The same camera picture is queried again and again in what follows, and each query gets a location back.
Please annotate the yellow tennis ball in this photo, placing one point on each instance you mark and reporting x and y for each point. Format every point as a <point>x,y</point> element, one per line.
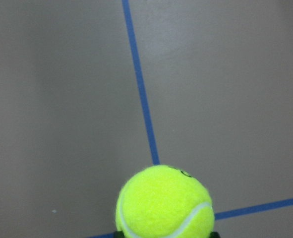
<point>164,202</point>

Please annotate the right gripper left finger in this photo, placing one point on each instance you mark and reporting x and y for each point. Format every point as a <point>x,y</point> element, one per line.
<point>118,234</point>

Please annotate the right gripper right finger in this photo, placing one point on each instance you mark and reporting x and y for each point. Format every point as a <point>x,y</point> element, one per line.
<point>214,235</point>

